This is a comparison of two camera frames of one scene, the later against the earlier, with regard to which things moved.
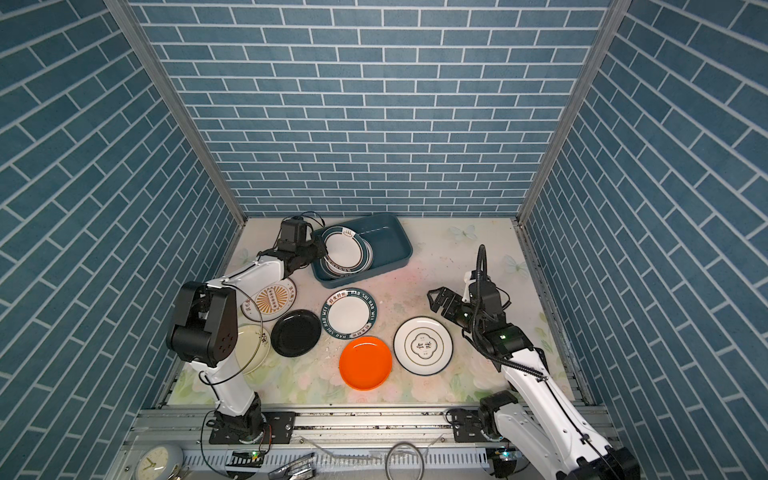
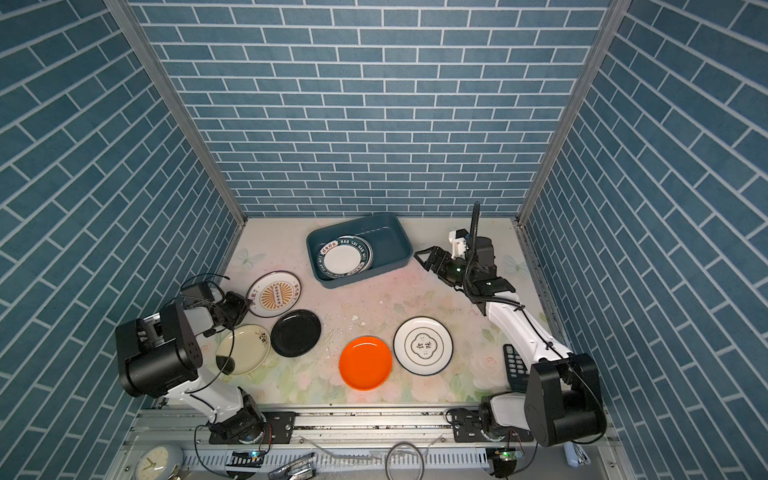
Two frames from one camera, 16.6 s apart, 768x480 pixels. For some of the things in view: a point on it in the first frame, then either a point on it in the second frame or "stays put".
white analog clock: (157, 462) stays put
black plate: (295, 333) stays put
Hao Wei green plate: (348, 313) to (345, 257)
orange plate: (365, 363) stays put
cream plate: (253, 348) stays put
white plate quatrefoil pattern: (423, 345) stays put
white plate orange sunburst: (271, 302) stays put
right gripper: (449, 311) to (439, 253)
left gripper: (319, 245) to (239, 304)
